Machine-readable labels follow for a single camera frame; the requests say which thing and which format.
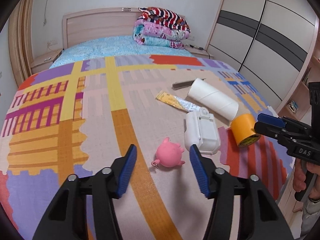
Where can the wooden headboard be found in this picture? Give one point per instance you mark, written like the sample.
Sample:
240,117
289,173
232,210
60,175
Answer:
88,25

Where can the colourful patterned bedspread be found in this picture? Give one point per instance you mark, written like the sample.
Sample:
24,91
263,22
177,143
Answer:
79,117

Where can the pink floral folded quilt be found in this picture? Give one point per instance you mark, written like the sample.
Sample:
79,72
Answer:
153,34

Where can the grey comb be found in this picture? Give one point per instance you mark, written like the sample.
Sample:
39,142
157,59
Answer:
180,85

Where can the pink wooden bookshelf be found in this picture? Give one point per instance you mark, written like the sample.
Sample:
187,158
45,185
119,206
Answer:
297,106

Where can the light blue floral sheet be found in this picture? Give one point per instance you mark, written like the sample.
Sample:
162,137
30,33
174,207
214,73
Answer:
118,46

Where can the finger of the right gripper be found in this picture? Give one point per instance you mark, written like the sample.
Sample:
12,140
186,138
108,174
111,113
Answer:
272,130
271,120

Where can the yellow white ointment tube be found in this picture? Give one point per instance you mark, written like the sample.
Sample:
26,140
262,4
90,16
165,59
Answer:
177,102

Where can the right wooden nightstand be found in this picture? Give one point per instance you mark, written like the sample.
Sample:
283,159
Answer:
198,51

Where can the wooden door frame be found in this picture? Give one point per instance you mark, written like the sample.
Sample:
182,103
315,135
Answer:
19,38

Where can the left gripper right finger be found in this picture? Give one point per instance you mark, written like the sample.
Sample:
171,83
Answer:
260,217

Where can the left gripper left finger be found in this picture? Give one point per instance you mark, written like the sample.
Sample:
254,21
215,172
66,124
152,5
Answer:
65,216

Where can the white paper tube roll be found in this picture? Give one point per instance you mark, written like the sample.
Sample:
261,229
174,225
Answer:
214,99

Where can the orange tape roll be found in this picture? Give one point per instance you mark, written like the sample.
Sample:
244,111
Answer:
243,131

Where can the wooden nightstand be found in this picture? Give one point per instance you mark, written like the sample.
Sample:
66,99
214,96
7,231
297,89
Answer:
44,61
198,51

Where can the white sliding wardrobe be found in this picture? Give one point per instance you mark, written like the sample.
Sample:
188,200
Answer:
266,41

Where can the left wooden nightstand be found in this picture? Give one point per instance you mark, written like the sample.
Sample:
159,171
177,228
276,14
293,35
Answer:
44,61

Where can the white plastic box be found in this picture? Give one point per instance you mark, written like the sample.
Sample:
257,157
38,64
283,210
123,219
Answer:
201,130

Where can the pink pig toy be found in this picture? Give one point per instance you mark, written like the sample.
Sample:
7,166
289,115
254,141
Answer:
168,154

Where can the striped red folded blanket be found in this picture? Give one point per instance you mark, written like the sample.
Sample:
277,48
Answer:
164,17

